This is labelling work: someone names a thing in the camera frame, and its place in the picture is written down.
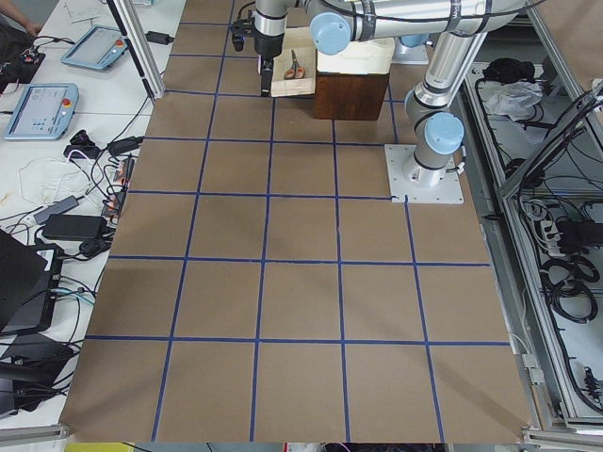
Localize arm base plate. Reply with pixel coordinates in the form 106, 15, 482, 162
384, 144, 464, 205

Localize aluminium frame post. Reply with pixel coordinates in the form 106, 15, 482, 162
107, 0, 166, 102

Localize white crumpled cloth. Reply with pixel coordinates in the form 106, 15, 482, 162
485, 81, 543, 121

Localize upper blue teach pendant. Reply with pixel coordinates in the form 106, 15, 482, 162
60, 25, 127, 71

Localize lower blue teach pendant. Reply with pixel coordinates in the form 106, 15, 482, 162
4, 83, 79, 140

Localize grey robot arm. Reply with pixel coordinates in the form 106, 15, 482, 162
251, 0, 528, 187

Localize brown wooden drawer cabinet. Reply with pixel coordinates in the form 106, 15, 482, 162
270, 27, 390, 121

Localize blue teach pendant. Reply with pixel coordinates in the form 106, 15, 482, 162
60, 25, 127, 71
4, 83, 79, 140

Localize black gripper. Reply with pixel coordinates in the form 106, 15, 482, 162
230, 11, 254, 52
253, 29, 285, 97

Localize grey orange scissors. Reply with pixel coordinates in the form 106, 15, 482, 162
284, 49, 306, 80

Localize black laptop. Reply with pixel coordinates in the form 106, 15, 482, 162
1, 232, 64, 336

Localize black power adapter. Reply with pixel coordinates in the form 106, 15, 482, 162
41, 214, 107, 241

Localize white coiled cable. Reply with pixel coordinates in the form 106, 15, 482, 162
17, 156, 93, 206

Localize white plastic tray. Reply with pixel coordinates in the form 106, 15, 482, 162
317, 38, 395, 75

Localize black small adapter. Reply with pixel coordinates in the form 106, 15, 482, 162
145, 30, 174, 45

